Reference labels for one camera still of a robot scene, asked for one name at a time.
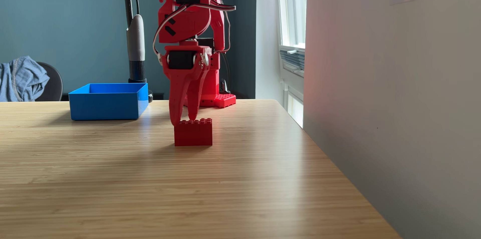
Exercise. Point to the red lego brick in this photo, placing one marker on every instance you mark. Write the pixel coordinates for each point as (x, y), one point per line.
(193, 133)

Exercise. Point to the blue plastic bin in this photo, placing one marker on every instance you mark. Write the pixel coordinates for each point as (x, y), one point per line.
(107, 103)

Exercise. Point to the black office chair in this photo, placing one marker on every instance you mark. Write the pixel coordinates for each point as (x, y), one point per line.
(52, 83)

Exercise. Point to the person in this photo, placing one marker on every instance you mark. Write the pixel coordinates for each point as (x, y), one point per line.
(20, 79)

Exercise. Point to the black gooseneck camera stand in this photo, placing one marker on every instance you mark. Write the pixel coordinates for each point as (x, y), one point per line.
(135, 40)

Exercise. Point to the white window frame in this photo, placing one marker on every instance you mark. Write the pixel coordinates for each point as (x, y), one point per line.
(291, 24)

